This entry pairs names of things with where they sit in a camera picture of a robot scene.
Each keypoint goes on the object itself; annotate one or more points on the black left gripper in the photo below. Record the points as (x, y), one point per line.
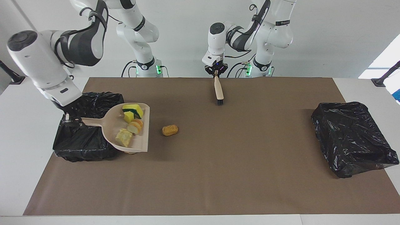
(218, 67)

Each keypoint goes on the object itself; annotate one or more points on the black bag-lined bin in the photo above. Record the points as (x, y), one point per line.
(81, 143)
(350, 137)

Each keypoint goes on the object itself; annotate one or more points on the black stand foot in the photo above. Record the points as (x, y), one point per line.
(15, 79)
(379, 82)

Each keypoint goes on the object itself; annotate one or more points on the beige brush with black bristles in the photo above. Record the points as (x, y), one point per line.
(218, 89)

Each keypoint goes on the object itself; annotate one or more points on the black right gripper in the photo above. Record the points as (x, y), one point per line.
(70, 109)

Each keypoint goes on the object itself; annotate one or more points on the brown sponge piece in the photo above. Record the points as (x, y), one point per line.
(169, 130)

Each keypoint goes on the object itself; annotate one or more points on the brown paper table mat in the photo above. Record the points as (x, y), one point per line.
(218, 187)

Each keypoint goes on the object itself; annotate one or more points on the beige plastic dustpan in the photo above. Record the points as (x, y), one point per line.
(111, 125)

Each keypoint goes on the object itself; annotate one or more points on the grey wall conduit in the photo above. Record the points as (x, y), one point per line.
(23, 14)

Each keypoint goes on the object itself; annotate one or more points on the beige sponge piece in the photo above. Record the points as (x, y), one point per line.
(136, 125)
(124, 137)
(129, 152)

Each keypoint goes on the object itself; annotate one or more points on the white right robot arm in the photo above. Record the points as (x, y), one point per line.
(37, 65)

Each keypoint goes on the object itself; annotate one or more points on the yellow sponge piece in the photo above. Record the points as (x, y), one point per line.
(132, 110)
(128, 117)

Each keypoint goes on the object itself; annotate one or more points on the white blue box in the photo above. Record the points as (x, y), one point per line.
(395, 89)

